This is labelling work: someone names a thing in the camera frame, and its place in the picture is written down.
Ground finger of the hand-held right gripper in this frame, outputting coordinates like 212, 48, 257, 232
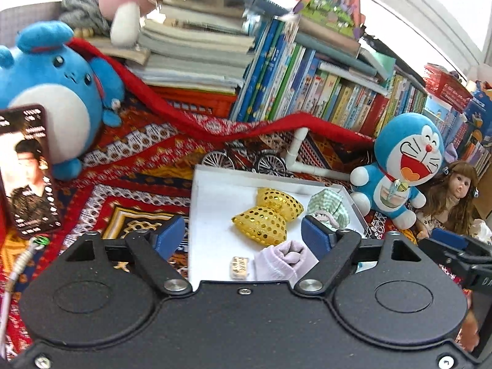
430, 228, 492, 256
419, 238, 475, 270

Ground blue round plush toy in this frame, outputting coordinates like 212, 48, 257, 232
0, 21, 125, 181

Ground black model bicycle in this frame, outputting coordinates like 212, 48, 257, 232
202, 144, 289, 177

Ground leaning picture books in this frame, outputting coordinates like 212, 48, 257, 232
442, 123, 492, 185

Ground lavender sock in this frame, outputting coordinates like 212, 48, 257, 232
254, 239, 321, 282

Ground smartphone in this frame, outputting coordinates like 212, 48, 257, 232
0, 104, 64, 237

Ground small wooden stamp block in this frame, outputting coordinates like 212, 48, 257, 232
229, 257, 250, 280

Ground white paper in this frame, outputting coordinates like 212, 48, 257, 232
471, 219, 492, 244

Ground red plastic basket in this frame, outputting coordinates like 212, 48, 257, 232
423, 63, 475, 104

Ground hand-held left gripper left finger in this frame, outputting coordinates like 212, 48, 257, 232
65, 215, 192, 296

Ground green checked cloth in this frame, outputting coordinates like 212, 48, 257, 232
307, 189, 351, 228

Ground red patterned blanket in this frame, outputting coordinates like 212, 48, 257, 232
0, 96, 423, 358

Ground grey cardboard box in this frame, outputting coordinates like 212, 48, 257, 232
188, 164, 373, 283

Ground white plastic pipe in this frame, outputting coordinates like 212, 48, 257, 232
282, 127, 352, 181

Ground brown-haired doll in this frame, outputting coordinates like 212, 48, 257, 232
413, 161, 481, 244

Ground plain red fleece cloth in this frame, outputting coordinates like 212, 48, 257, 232
67, 38, 379, 149

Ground row of standing books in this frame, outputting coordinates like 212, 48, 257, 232
231, 17, 467, 139

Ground orange plastic crate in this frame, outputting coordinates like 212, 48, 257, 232
148, 86, 239, 118

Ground white braided cable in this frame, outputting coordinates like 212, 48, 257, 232
0, 236, 50, 358

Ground white window frame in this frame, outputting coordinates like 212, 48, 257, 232
359, 0, 492, 72

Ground grey padded board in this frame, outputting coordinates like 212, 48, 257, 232
0, 2, 68, 35

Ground grey knitted toy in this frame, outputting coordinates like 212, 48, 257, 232
58, 0, 110, 33

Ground stack of lying books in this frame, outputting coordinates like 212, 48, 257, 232
90, 0, 256, 93

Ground blue cat plush toy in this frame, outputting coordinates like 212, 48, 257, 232
350, 113, 446, 231

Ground teal flat book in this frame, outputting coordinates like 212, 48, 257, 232
296, 31, 396, 81

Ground person's right forearm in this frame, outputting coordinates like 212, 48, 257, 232
455, 290, 483, 354

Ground colourful paper house model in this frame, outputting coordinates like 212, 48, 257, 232
280, 0, 367, 41

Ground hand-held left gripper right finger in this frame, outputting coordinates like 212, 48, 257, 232
294, 216, 419, 296

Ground yellow sequin bow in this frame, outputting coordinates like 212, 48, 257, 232
231, 188, 304, 247

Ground blue printed carton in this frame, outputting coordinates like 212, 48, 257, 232
463, 81, 492, 139

